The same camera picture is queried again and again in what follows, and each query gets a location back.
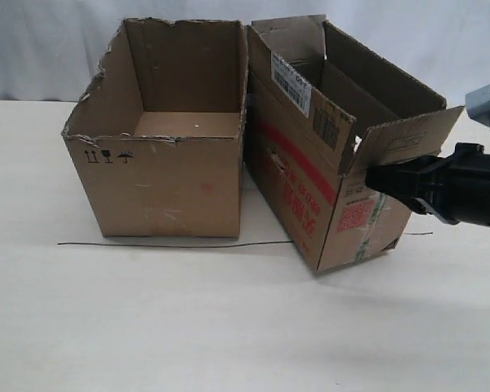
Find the cardboard box with red print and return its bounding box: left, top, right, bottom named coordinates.
left=245, top=15, right=462, bottom=272

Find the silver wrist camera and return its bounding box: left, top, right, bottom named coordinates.
left=465, top=84, right=490, bottom=127

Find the torn open cardboard box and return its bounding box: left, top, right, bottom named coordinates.
left=61, top=17, right=248, bottom=238

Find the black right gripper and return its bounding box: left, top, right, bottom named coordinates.
left=365, top=143, right=490, bottom=227

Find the white curtain backdrop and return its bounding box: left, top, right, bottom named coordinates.
left=0, top=1, right=490, bottom=105

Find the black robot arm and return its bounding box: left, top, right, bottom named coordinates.
left=365, top=142, right=490, bottom=228

